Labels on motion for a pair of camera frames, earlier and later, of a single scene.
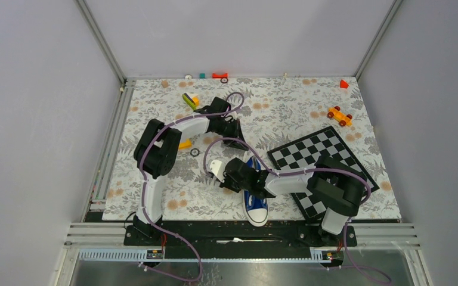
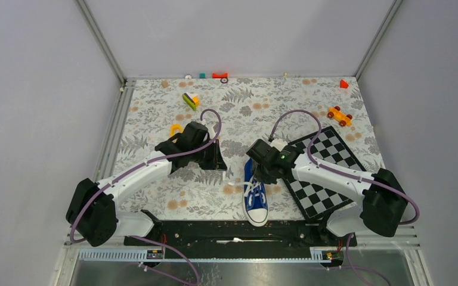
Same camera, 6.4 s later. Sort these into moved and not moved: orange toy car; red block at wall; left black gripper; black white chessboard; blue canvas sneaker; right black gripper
Moved: left black gripper; right black gripper
Not moved: red block at wall; black white chessboard; blue canvas sneaker; orange toy car
